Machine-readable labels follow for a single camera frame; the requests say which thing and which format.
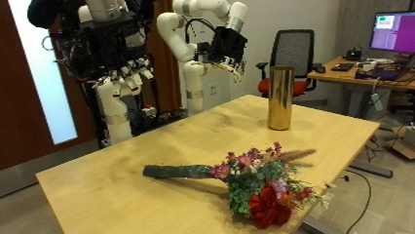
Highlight flower bouquet with green handle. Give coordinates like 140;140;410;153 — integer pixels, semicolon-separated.
141;141;336;230

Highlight tall gold cylinder vase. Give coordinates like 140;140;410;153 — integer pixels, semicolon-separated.
267;65;296;132

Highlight black mesh red seat chair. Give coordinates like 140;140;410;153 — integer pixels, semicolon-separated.
256;28;324;98

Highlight black rounded cover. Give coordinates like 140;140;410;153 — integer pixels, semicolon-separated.
26;0;88;30

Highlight white box with red button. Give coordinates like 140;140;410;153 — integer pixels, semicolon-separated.
141;104;159;118

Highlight flat black desk device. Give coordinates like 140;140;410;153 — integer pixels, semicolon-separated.
330;62;356;72

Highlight brown door with glass panel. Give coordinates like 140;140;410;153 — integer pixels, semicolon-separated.
0;0;103;172

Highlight wooden office desk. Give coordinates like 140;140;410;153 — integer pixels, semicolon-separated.
308;57;415;118

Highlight black desk phone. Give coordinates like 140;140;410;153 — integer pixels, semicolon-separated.
344;47;364;62

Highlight white hanging power adapter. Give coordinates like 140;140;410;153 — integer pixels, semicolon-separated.
370;92;386;112

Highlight computer monitor with purple screen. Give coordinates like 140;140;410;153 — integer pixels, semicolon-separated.
369;11;415;55

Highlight grey table foot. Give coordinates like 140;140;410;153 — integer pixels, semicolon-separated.
348;160;394;179

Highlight cardboard box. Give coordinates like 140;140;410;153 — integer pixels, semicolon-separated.
388;125;415;160

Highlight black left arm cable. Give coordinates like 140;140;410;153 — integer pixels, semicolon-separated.
184;18;219;45

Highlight black floor cable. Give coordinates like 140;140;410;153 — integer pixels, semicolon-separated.
342;169;374;234

